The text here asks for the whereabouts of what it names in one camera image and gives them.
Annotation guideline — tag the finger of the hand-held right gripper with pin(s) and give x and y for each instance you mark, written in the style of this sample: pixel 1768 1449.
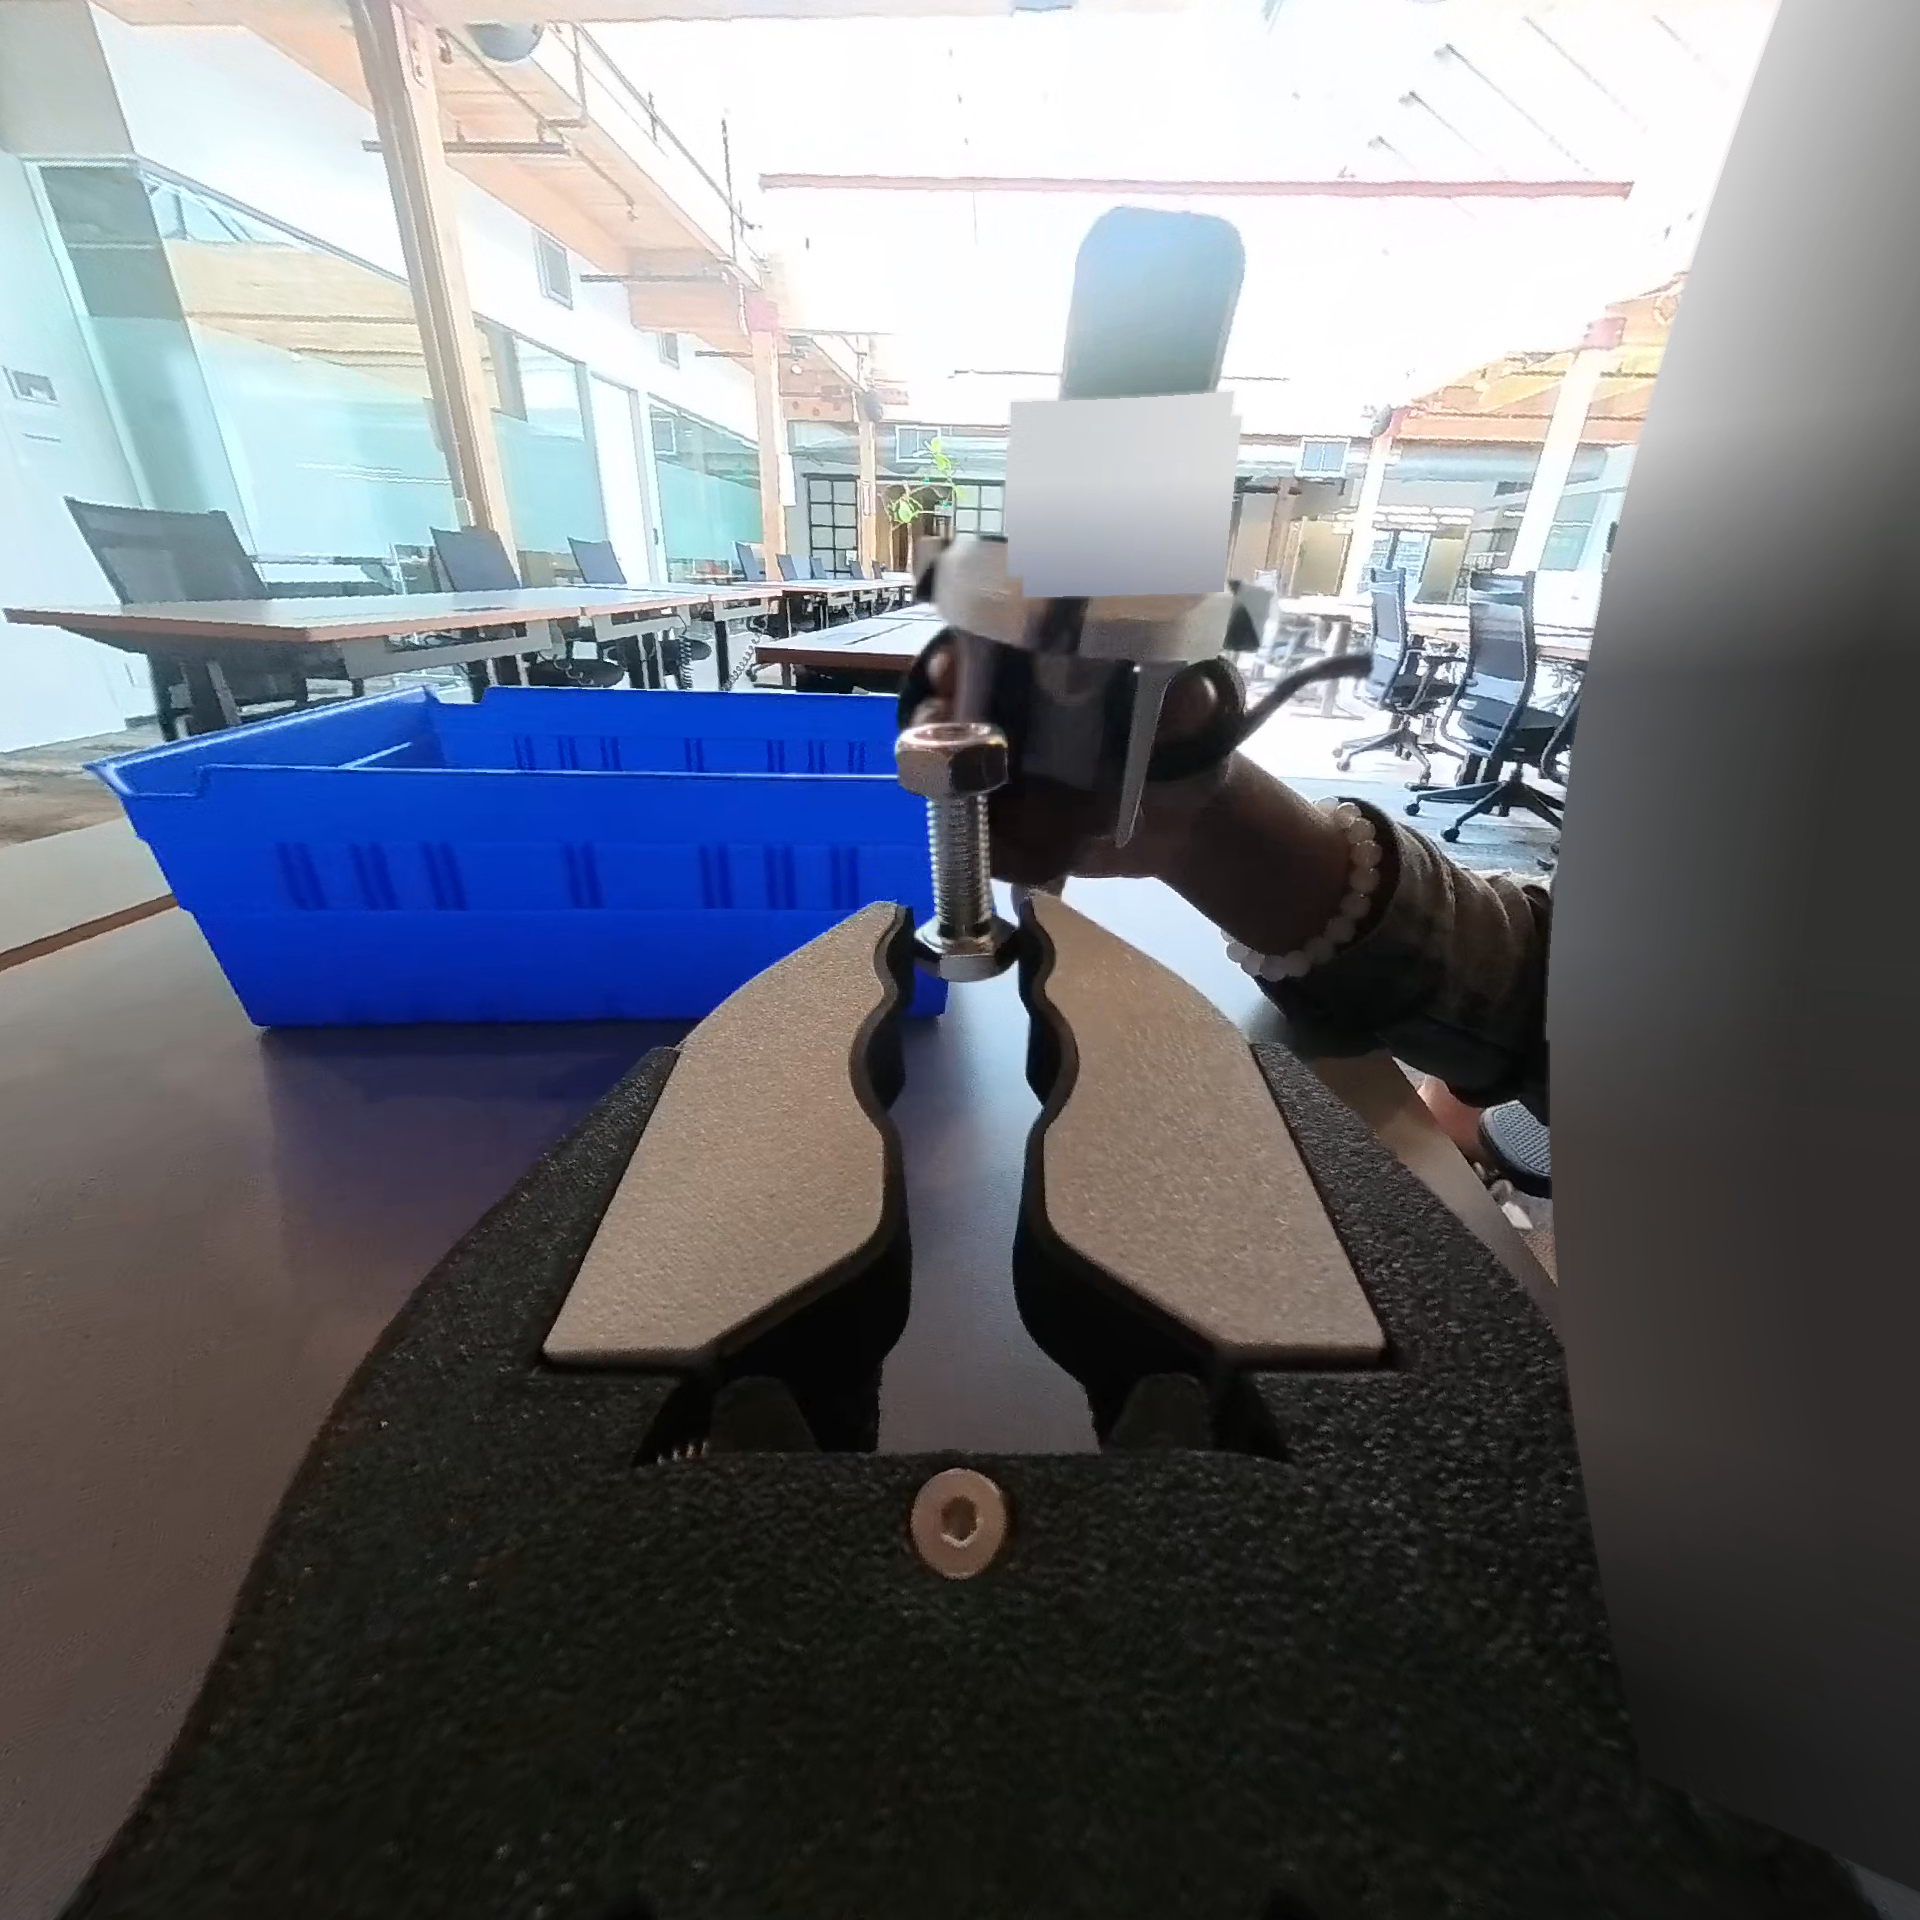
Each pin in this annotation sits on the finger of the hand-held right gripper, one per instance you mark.
pixel 1147 638
pixel 983 622

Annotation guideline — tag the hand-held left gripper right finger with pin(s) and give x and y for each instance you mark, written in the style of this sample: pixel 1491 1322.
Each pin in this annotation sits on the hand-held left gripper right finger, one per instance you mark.
pixel 1201 1170

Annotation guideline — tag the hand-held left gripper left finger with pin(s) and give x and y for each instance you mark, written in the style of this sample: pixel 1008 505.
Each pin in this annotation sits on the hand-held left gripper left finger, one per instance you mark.
pixel 720 1170

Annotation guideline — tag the steel hex nut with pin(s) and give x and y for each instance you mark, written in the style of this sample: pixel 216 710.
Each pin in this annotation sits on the steel hex nut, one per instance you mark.
pixel 953 757

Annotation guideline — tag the steel hex bolt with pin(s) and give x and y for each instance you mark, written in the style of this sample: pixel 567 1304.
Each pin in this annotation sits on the steel hex bolt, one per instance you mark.
pixel 960 870

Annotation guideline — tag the blue plastic bin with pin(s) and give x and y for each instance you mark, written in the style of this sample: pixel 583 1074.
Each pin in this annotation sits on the blue plastic bin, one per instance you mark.
pixel 524 901

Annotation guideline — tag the person's right hand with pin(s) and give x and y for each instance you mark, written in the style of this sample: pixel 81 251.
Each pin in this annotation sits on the person's right hand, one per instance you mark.
pixel 1231 856

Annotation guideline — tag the wooden desk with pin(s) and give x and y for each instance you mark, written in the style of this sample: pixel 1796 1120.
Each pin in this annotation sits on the wooden desk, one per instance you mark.
pixel 345 614
pixel 839 642

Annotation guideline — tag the potted green plant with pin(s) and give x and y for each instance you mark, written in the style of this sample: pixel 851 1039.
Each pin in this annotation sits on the potted green plant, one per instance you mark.
pixel 921 481

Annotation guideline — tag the black mesh chair armrest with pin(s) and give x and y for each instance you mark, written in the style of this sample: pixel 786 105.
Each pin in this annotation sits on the black mesh chair armrest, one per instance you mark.
pixel 1515 1147

